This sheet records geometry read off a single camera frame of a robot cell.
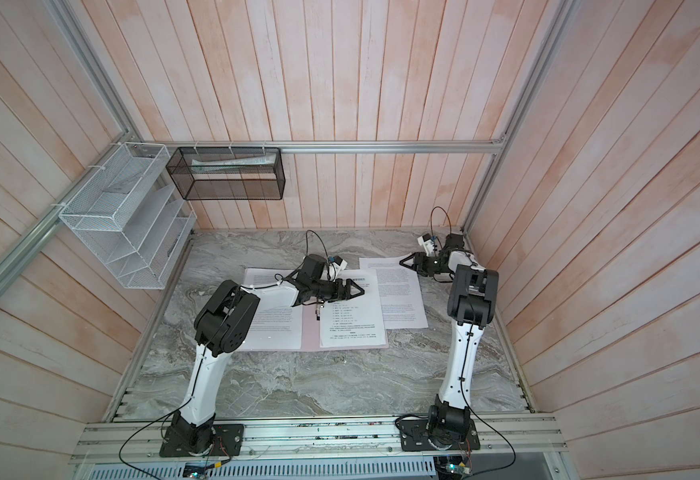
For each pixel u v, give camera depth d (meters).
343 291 0.89
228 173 1.07
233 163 0.90
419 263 0.98
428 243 1.03
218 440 0.73
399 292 1.02
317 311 0.96
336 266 0.92
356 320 0.95
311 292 0.83
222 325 0.58
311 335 0.90
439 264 0.95
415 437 0.73
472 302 0.67
